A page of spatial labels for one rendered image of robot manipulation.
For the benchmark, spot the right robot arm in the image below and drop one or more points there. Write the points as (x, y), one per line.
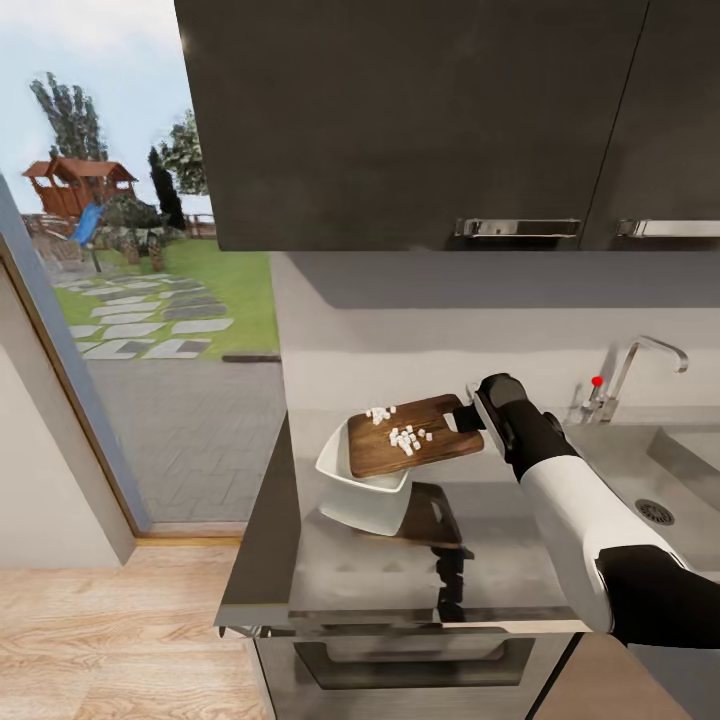
(619, 575)

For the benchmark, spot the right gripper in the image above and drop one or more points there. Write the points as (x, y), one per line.
(467, 419)

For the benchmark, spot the cutting board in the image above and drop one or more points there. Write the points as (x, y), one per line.
(373, 452)

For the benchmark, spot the drop in sink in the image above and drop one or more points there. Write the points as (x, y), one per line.
(671, 469)

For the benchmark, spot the cabinet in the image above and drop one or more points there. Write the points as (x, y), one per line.
(458, 125)

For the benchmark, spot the bowl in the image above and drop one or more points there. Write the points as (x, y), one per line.
(334, 463)

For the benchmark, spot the fixed window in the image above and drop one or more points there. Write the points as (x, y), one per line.
(165, 347)

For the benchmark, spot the dishwasher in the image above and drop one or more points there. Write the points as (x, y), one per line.
(410, 677)

